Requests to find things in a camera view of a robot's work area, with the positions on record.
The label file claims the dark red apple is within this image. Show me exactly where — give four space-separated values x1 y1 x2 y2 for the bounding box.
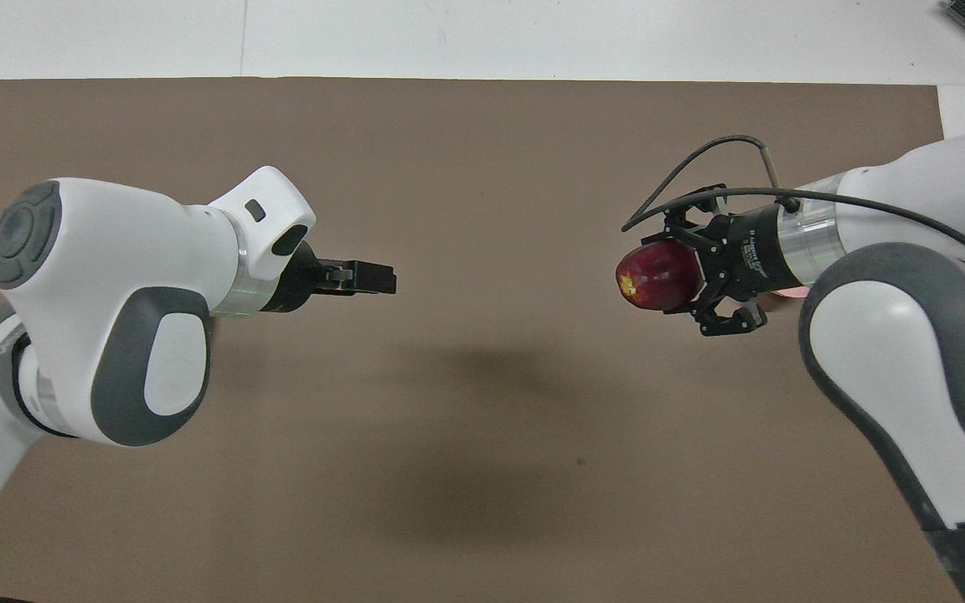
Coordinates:
615 239 706 312

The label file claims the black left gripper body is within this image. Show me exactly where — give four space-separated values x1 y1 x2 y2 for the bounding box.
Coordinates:
265 241 326 314

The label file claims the pink bowl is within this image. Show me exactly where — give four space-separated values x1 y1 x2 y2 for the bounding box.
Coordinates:
766 285 812 312

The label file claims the brown table mat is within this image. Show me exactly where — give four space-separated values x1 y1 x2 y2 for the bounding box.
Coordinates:
0 78 965 603

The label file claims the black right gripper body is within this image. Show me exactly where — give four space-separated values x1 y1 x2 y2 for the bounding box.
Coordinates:
699 207 787 302

